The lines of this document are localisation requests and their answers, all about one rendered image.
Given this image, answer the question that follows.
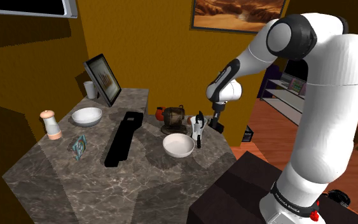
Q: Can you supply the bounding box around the white and black jug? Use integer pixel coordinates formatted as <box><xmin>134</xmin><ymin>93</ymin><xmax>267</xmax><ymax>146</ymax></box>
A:
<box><xmin>190</xmin><ymin>110</ymin><xmax>208</xmax><ymax>150</ymax></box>

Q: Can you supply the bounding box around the small dark box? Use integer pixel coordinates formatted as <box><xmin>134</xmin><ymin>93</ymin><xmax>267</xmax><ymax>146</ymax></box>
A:
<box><xmin>241</xmin><ymin>125</ymin><xmax>254</xmax><ymax>143</ymax></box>

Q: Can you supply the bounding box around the white bowl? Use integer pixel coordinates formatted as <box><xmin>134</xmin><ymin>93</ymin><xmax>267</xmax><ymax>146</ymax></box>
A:
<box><xmin>71</xmin><ymin>107</ymin><xmax>103</xmax><ymax>128</ymax></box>
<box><xmin>162</xmin><ymin>132</ymin><xmax>196</xmax><ymax>158</ymax></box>

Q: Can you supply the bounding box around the red round pot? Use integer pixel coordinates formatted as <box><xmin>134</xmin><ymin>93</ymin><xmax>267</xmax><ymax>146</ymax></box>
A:
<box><xmin>155</xmin><ymin>106</ymin><xmax>167</xmax><ymax>122</ymax></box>

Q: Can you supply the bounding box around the dark robot stand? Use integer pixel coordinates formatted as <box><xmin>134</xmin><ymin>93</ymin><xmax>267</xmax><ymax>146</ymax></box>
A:
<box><xmin>186</xmin><ymin>150</ymin><xmax>358</xmax><ymax>224</ymax></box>

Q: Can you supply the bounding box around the white shelf unit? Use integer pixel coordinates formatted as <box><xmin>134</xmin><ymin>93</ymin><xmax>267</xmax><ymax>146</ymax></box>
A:
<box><xmin>259</xmin><ymin>59</ymin><xmax>310</xmax><ymax>127</ymax></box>

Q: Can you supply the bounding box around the long black bar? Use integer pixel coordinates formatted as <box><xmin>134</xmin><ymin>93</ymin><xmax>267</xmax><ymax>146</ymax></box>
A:
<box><xmin>104</xmin><ymin>111</ymin><xmax>144</xmax><ymax>168</ymax></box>

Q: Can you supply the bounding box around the black framed tablet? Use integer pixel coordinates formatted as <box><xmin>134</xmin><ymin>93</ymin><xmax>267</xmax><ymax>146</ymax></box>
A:
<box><xmin>83</xmin><ymin>53</ymin><xmax>123</xmax><ymax>108</ymax></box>

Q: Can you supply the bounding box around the white cup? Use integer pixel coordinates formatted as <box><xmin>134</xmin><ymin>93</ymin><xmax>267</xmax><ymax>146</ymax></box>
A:
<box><xmin>83</xmin><ymin>81</ymin><xmax>98</xmax><ymax>100</ymax></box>

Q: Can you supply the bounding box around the pink and white shaker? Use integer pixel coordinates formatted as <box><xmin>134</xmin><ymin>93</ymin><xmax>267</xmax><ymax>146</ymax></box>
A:
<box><xmin>39</xmin><ymin>109</ymin><xmax>63</xmax><ymax>141</ymax></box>

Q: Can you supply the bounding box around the white framed window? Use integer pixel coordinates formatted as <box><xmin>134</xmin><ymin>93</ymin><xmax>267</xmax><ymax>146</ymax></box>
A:
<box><xmin>0</xmin><ymin>0</ymin><xmax>79</xmax><ymax>19</ymax></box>

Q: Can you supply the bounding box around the framed desert wall picture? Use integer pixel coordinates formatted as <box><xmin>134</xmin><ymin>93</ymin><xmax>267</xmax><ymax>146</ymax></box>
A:
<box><xmin>190</xmin><ymin>0</ymin><xmax>288</xmax><ymax>34</ymax></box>

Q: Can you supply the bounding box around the small teal picture frame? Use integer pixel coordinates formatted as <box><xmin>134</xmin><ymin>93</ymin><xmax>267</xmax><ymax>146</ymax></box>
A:
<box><xmin>72</xmin><ymin>134</ymin><xmax>88</xmax><ymax>161</ymax></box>

